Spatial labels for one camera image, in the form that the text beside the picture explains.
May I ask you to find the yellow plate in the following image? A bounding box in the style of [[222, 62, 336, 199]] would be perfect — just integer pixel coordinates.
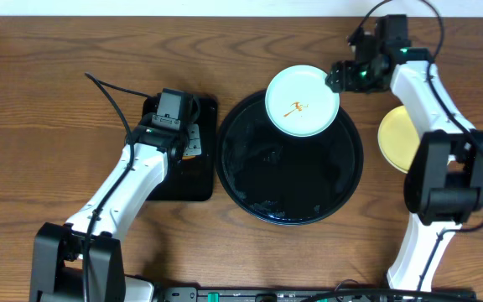
[[377, 106, 420, 174]]

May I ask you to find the light blue plate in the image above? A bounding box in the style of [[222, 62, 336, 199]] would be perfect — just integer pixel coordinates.
[[264, 65, 340, 138]]

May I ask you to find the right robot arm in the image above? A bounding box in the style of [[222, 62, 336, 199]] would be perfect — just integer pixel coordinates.
[[325, 48, 483, 292]]

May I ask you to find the black rectangular tray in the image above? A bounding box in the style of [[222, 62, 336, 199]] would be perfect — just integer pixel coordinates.
[[147, 95, 218, 201]]

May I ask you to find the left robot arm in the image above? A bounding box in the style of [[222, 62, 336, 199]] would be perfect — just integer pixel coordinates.
[[29, 123, 201, 301]]

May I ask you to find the round black serving tray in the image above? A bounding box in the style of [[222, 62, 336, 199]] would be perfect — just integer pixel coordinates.
[[216, 91, 364, 226]]

